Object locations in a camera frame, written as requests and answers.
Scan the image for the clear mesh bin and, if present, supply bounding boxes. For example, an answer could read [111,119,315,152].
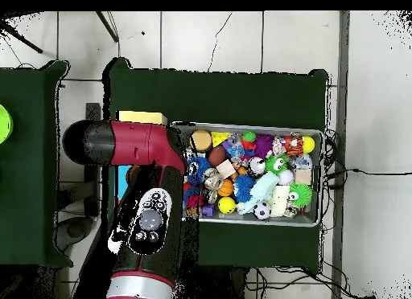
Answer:
[171,121,326,229]

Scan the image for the wooden three-hole box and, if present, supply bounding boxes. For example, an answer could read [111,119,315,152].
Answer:
[115,109,168,203]

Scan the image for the blue fuzzy monster toy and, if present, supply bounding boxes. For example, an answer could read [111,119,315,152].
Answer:
[187,157,212,184]

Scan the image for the brown toy football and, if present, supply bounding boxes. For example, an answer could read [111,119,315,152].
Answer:
[207,146,229,168]

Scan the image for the yellow cheese wedge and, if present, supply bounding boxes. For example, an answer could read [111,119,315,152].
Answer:
[211,131,232,148]

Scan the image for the yellow ball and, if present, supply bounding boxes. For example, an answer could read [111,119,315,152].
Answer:
[217,195,237,216]

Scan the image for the purple spiky ball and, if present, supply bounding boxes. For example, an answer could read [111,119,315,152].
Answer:
[253,134,274,158]

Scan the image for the mint green knit cloth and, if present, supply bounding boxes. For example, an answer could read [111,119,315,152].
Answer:
[237,173,279,215]

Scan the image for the dark green tablecloth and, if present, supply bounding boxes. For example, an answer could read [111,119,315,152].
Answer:
[101,57,329,276]

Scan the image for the black and white soccer ball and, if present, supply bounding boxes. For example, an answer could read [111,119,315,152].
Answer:
[253,202,273,222]

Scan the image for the cream knit cloth roll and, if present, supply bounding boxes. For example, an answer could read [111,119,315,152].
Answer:
[270,185,291,218]

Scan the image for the orange tiger plush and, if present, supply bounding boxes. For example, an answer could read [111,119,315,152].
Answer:
[281,135,305,158]

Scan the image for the green spiky ball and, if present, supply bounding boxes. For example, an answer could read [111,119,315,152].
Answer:
[287,182,314,209]

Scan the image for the black upright bar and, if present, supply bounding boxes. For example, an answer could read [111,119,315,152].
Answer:
[84,102,103,218]

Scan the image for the black tripod leg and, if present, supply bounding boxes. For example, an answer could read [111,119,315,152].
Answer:
[0,18,43,55]
[96,10,120,43]

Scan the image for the green covered side table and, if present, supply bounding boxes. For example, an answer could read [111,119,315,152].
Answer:
[0,59,72,269]

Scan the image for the lime green round object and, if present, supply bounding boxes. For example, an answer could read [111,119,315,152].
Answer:
[0,104,14,145]

